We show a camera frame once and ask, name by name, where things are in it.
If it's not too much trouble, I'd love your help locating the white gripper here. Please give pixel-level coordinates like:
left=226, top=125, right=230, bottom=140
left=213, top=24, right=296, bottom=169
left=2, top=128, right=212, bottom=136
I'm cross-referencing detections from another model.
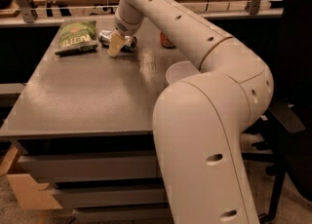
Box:
left=107, top=0, right=144, bottom=56

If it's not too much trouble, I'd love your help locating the crushed silver redbull can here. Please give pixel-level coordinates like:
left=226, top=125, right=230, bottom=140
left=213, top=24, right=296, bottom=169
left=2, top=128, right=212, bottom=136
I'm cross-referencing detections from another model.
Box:
left=98, top=30, right=137, bottom=53

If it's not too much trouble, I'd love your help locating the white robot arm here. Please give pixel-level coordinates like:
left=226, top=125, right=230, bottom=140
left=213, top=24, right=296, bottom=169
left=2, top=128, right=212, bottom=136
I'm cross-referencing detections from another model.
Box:
left=113, top=0, right=274, bottom=224

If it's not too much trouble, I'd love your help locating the green jalapeno chip bag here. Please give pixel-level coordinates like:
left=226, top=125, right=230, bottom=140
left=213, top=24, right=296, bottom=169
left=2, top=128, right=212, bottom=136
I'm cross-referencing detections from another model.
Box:
left=55, top=20, right=98, bottom=56

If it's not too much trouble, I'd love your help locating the orange soda can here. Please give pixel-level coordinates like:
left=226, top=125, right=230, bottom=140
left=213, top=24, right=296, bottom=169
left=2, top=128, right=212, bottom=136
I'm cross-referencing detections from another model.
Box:
left=160, top=32, right=176, bottom=49

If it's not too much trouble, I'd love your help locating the white ceramic bowl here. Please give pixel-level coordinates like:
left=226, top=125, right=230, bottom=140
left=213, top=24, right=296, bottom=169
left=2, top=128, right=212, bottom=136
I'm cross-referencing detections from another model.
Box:
left=166, top=61, right=200, bottom=85

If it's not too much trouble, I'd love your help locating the grey top drawer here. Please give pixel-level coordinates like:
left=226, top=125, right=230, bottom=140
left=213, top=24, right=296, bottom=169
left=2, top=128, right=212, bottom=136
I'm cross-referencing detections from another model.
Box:
left=19, top=151, right=160, bottom=182

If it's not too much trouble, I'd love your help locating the grey drawer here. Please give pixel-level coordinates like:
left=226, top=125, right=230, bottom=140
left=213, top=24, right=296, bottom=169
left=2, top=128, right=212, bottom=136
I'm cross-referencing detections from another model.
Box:
left=19, top=151, right=160, bottom=182
left=72, top=204, right=172, bottom=222
left=53, top=184, right=167, bottom=208

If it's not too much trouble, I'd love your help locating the grey middle drawer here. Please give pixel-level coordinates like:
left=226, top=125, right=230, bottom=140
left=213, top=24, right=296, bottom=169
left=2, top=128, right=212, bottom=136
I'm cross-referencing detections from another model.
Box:
left=53, top=184, right=167, bottom=208

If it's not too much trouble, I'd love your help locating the grey bottom drawer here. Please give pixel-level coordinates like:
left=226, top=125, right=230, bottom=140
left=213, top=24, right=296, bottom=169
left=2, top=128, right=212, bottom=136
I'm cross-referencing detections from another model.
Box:
left=72, top=204, right=172, bottom=222

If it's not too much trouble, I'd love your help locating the wooden panel on floor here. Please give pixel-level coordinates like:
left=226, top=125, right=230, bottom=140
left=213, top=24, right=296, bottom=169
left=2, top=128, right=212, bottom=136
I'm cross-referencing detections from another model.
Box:
left=0, top=145, right=62, bottom=210

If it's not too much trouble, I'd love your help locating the black office chair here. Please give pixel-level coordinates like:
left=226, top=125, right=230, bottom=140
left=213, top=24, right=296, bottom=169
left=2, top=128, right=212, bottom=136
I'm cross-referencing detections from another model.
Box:
left=243, top=0, right=312, bottom=224

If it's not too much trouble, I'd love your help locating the left metal rail bracket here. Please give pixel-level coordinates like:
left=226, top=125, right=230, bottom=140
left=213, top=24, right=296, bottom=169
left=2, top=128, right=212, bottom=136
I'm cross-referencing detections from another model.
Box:
left=16, top=0, right=37, bottom=23

